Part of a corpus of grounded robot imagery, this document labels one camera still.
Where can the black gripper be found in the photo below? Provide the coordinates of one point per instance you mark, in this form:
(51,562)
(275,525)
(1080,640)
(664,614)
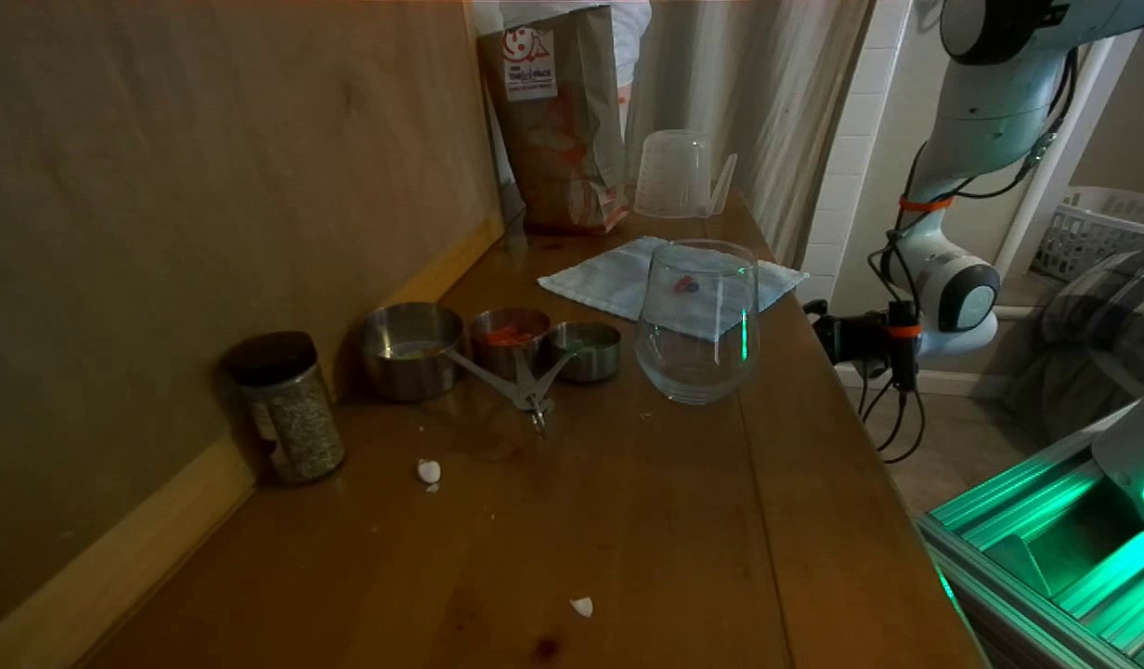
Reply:
(853,331)

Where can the clear stemless glass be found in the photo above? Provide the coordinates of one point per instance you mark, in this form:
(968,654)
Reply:
(695,357)

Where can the small red food piece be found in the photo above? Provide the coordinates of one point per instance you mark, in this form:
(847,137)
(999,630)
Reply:
(685,283)

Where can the white wooden trim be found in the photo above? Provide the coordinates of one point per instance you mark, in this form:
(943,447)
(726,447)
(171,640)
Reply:
(853,152)
(1069,152)

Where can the clear plastic measuring jug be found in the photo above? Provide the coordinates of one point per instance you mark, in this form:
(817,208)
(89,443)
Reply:
(679,179)

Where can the beige curtain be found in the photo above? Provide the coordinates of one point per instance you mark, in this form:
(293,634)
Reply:
(770,113)

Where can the grey plaid blanket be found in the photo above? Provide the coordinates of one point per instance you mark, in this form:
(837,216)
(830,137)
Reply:
(1104,335)

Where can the small steel measuring cup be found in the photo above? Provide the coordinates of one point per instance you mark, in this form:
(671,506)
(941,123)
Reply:
(588,354)

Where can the white laundry basket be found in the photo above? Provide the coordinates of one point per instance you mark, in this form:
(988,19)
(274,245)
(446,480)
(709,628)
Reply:
(1097,236)

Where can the pine wooden dresser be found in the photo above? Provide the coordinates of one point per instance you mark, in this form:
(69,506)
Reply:
(671,533)

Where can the medium steel measuring cup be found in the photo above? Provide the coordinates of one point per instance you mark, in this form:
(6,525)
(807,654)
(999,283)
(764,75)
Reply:
(509,340)

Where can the brown paper bag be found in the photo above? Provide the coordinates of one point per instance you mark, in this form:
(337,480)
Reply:
(558,137)

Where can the white crumb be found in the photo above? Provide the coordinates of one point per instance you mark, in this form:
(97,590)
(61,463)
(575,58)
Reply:
(582,609)
(427,471)

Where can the large steel measuring cup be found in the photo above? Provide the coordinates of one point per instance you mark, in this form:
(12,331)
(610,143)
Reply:
(411,354)

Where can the light wooden backboard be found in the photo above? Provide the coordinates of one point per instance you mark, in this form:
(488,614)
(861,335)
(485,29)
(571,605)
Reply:
(203,189)

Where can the aluminium robot stand frame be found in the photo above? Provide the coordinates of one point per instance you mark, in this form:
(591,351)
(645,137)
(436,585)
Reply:
(1041,559)

